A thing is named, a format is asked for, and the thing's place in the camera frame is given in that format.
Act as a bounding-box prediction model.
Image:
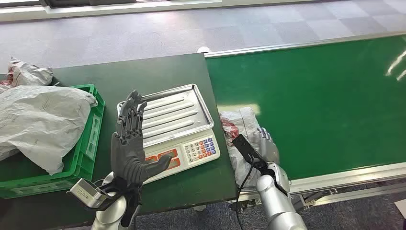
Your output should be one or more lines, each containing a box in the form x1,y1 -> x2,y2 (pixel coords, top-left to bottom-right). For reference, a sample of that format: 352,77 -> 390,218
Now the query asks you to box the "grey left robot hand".
110,90 -> 174,186

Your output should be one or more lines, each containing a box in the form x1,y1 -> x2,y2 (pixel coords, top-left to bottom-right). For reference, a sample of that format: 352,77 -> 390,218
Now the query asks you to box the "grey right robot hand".
257,126 -> 281,164

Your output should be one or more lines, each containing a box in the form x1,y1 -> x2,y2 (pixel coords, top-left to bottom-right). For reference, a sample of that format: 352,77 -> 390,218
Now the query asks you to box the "white red-printed plastic package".
219,107 -> 270,188

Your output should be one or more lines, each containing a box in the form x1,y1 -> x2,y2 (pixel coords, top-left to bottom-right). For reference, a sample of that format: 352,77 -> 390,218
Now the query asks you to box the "green conveyor belt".
204,32 -> 406,207

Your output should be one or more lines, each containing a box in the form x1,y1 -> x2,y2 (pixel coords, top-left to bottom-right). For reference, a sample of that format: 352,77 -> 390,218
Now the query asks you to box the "large grey plastic mailer package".
0,85 -> 99,176

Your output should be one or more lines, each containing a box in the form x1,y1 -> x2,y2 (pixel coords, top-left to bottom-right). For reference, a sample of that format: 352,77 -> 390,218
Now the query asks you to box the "crumpled grey plastic mailer package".
0,57 -> 55,93

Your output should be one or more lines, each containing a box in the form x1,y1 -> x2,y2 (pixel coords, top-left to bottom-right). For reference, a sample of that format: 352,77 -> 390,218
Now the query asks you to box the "green plastic crate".
0,83 -> 106,200

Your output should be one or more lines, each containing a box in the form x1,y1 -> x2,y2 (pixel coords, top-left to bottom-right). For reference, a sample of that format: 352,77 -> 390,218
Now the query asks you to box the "electronic weighing scale steel tray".
116,83 -> 221,185

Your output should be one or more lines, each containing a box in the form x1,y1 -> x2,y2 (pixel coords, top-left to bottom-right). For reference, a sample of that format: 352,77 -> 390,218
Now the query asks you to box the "white window sill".
0,0 -> 223,23

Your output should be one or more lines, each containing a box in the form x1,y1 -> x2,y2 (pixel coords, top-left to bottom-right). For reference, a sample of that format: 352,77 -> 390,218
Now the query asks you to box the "white paper sheet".
394,199 -> 406,219

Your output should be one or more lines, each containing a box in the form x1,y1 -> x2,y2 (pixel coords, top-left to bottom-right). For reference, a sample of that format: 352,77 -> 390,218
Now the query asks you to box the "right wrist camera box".
231,134 -> 270,175

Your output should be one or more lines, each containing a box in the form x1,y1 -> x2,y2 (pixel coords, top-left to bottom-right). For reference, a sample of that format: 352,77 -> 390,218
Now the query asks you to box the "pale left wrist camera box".
67,177 -> 109,211

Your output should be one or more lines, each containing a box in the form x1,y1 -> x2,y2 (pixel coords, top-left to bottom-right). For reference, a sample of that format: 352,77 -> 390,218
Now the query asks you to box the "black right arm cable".
235,160 -> 256,230

